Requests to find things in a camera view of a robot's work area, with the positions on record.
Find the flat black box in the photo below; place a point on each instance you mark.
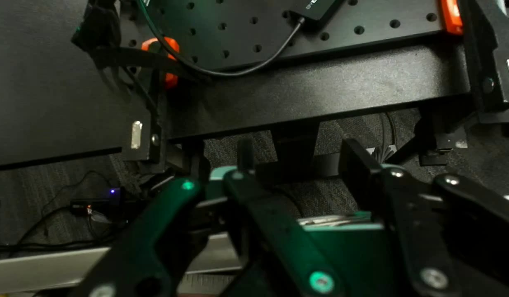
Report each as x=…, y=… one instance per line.
x=316, y=7

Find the small black device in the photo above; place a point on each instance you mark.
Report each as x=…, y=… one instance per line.
x=102, y=203

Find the silver metal bar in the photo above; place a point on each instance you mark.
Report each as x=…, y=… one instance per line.
x=40, y=270

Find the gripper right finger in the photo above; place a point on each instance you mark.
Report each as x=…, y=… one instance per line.
x=452, y=231

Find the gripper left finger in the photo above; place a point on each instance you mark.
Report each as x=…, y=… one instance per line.
x=275, y=231

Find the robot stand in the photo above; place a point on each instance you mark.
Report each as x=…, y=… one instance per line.
x=303, y=86

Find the orange clamp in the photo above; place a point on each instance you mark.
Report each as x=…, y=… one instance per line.
x=171, y=46
x=451, y=16

